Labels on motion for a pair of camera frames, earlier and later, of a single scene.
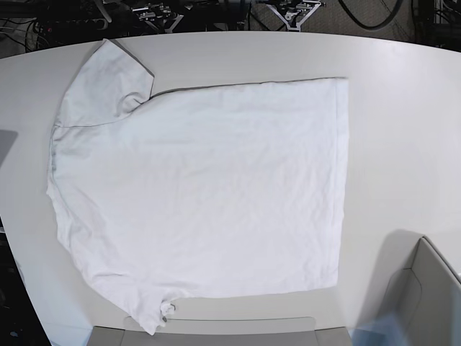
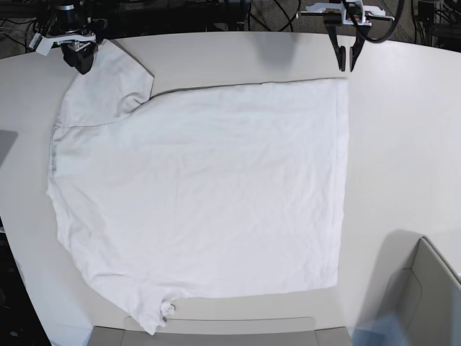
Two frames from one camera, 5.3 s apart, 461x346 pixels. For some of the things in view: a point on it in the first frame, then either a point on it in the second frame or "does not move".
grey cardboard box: x=413 y=283 does not move
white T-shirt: x=203 y=190 does not move
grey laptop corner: x=7 y=140 does not move
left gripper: x=159 y=16 -> x=76 y=41
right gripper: x=294 y=13 -> x=336 y=14
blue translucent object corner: x=384 y=330 does not move
